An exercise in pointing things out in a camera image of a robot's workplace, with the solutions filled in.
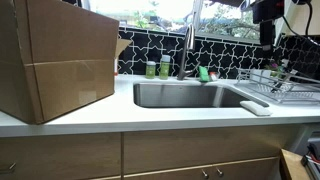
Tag white cutlery holder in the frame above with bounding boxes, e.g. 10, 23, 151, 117
249, 68, 272, 84

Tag small pink flower plant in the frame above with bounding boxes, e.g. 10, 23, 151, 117
265, 60, 282, 72

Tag kitchen window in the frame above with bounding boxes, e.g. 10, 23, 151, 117
79, 0, 265, 43

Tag small green soap bottle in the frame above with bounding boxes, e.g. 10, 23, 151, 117
145, 60, 157, 80

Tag white sponge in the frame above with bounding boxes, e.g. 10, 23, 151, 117
239, 100, 273, 117

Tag white framed sign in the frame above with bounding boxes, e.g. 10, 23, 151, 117
113, 58, 120, 77

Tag wooden robot platform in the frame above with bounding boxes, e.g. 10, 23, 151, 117
279, 148, 312, 180

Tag steel wire dish rack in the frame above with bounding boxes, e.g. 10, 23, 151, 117
235, 68, 320, 105

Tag brown cardboard box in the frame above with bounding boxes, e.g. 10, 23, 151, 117
0, 0, 133, 126

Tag black handled knife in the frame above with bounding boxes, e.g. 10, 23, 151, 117
270, 70, 298, 94

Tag black camera on mount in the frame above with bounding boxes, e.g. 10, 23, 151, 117
251, 0, 285, 47

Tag stainless steel sink basin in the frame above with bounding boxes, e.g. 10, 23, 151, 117
133, 81, 270, 109

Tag wooden drawer front with handle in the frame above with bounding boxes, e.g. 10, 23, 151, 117
0, 132, 122, 180

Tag black camera cable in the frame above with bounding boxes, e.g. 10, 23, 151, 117
282, 0, 320, 46

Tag chrome gooseneck faucet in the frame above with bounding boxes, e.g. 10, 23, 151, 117
176, 23, 201, 81

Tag tall green soap bottle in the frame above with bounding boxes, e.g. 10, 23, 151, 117
158, 54, 172, 81

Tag red plastic scrubber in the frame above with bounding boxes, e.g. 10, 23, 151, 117
209, 71, 220, 82

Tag wide wooden drawer front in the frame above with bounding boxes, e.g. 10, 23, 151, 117
123, 124, 303, 175

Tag green sponge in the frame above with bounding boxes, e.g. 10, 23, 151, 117
198, 65, 211, 83

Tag wooden cabinet doors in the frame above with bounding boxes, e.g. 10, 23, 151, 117
123, 157, 280, 180

